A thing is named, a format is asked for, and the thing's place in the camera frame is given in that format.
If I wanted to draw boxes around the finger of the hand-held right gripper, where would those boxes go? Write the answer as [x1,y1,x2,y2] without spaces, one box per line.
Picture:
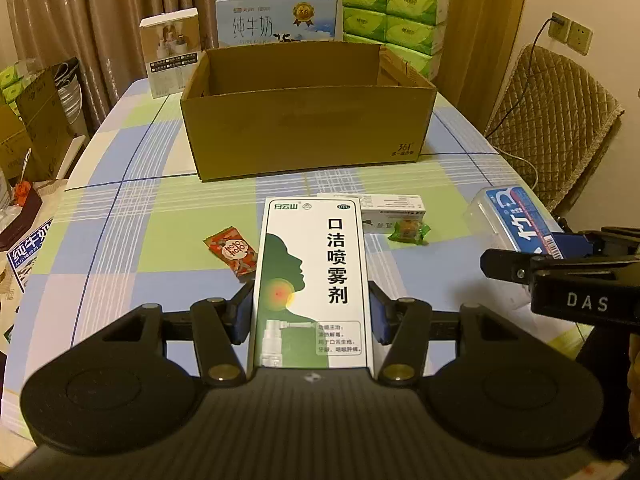
[550,227,640,260]
[481,248,640,286]

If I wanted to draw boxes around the dark charger cable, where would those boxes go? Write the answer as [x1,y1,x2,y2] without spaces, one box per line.
[530,16,565,53]

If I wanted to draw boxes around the stack of steel bowls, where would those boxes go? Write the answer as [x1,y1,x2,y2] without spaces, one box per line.
[54,60,82,126]

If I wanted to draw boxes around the person's right hand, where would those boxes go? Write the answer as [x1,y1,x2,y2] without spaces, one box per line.
[626,332,640,441]

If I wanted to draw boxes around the green and white medicine box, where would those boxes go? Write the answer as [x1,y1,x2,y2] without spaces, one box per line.
[247,196,373,371]

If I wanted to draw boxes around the white stool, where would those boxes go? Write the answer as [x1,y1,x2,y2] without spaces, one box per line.
[55,135,90,181]

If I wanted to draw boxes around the loose green tissue packs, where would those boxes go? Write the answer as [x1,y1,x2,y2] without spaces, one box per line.
[0,62,26,106]

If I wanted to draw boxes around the plaid tablecloth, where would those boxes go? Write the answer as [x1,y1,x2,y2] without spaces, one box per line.
[0,77,591,411]

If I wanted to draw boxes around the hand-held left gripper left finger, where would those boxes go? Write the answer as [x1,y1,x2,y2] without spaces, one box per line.
[102,280,256,388]

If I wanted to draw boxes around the white cable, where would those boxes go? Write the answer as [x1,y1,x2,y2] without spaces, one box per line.
[492,145,538,196]

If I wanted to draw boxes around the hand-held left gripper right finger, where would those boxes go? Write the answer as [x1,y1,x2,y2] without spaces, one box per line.
[367,280,521,386]

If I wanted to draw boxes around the wooden wardrobe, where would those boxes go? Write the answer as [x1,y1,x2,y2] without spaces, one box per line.
[402,0,531,133]

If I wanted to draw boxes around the long white medicine box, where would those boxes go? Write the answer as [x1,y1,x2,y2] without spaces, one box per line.
[316,192,428,235]

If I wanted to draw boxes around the dark brown tray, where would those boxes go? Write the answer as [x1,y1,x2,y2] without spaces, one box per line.
[0,187,45,251]

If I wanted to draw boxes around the green candy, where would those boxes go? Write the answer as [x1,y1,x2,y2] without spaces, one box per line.
[389,216,431,246]

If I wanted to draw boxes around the beige wall socket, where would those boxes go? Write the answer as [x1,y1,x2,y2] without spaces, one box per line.
[548,11,571,43]
[569,20,593,56]

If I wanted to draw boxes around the stack of green tissue packs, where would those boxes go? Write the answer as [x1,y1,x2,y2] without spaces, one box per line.
[341,0,448,81]

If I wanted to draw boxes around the beige curtain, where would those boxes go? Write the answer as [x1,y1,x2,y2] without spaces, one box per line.
[5,0,361,126]

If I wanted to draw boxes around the white product box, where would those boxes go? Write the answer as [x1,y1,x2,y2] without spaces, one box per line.
[139,7,201,98]

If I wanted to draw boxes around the red snack packet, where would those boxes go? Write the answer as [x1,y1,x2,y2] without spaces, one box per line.
[202,227,259,277]

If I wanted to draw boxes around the clear plastic case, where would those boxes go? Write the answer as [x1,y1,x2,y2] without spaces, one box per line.
[462,185,573,256]

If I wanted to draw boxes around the small cardboard carton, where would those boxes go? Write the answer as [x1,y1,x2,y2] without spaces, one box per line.
[0,105,31,181]

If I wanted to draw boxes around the large cardboard carton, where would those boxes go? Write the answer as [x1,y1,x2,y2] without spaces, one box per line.
[17,67,76,181]

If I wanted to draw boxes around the chair with quilted cover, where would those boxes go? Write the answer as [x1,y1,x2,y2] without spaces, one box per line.
[484,44,626,213]

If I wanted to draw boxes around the blue milk carton box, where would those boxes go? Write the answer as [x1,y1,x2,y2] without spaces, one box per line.
[215,0,342,50]

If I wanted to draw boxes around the cardboard box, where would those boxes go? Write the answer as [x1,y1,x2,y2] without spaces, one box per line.
[180,42,438,182]

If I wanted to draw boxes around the blue milk leaflet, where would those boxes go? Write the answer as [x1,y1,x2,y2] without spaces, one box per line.
[7,220,56,292]

